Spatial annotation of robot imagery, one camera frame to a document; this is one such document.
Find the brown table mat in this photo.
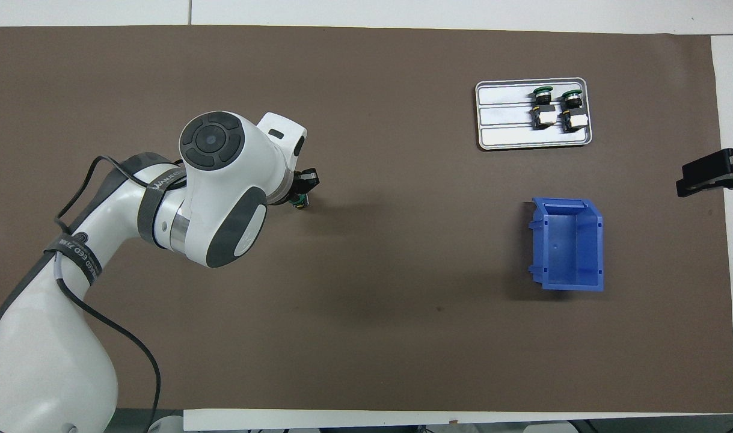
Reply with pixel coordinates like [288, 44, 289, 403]
[0, 25, 733, 414]

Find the grey metal tray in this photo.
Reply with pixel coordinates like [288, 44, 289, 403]
[475, 78, 593, 150]

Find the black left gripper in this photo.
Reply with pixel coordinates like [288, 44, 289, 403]
[281, 169, 321, 206]

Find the blue plastic storage bin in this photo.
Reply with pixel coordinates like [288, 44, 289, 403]
[527, 197, 605, 292]

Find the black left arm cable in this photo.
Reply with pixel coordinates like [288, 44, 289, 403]
[54, 155, 188, 433]

